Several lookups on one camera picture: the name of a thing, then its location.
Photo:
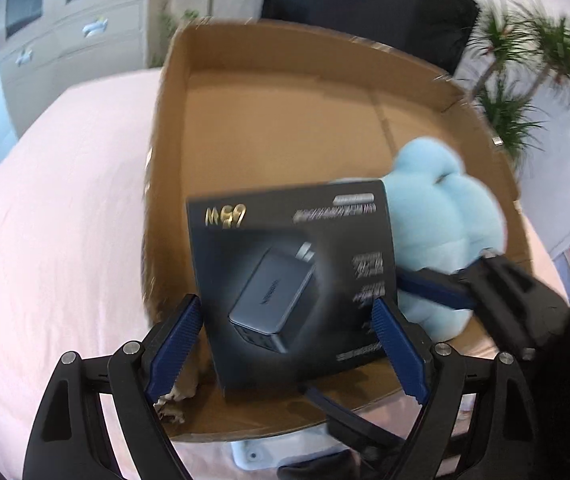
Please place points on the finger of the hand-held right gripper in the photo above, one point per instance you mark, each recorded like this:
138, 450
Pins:
435, 287
345, 417

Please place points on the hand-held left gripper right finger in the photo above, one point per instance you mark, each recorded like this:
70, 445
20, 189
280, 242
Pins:
400, 355

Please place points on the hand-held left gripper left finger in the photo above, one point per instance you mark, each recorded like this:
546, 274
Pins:
175, 350

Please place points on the light blue plush toy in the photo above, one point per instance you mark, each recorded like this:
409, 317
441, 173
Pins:
440, 210

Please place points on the white plastic plate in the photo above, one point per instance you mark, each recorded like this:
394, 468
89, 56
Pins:
260, 455

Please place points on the black charger package box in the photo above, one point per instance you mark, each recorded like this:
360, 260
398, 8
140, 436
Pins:
275, 240

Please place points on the cardboard box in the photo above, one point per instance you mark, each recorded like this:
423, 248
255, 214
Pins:
290, 125

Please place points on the pink tablecloth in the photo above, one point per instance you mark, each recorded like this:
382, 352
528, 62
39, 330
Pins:
65, 235

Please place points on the potted palm plant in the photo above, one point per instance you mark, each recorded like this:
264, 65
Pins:
510, 110

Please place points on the black screen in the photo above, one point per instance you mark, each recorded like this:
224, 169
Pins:
365, 5

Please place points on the beige cabinet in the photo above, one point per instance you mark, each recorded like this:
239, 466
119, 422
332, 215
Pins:
90, 60

